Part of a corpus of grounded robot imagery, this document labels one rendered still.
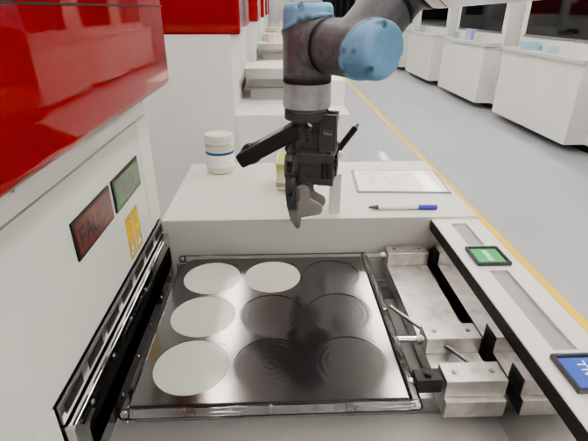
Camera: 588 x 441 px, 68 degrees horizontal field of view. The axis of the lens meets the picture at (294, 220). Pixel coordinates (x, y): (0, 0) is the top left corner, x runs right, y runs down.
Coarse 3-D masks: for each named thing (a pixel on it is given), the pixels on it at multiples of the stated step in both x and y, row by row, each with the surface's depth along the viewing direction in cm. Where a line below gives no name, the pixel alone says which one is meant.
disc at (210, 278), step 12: (204, 264) 82; (216, 264) 82; (228, 264) 82; (192, 276) 78; (204, 276) 78; (216, 276) 78; (228, 276) 78; (240, 276) 78; (192, 288) 75; (204, 288) 75; (216, 288) 75; (228, 288) 75
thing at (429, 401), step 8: (424, 400) 60; (432, 400) 60; (424, 408) 61; (432, 408) 61; (256, 416) 61; (264, 416) 61; (272, 416) 61; (280, 416) 61; (288, 416) 61; (296, 416) 61
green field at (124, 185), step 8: (128, 168) 66; (136, 168) 70; (120, 176) 62; (128, 176) 65; (136, 176) 70; (120, 184) 62; (128, 184) 65; (136, 184) 69; (120, 192) 62; (128, 192) 65; (120, 200) 62
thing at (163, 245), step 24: (168, 240) 85; (168, 264) 87; (144, 288) 70; (144, 312) 74; (120, 336) 59; (144, 336) 69; (96, 384) 51; (120, 384) 60; (120, 408) 58; (72, 432) 46; (96, 432) 53
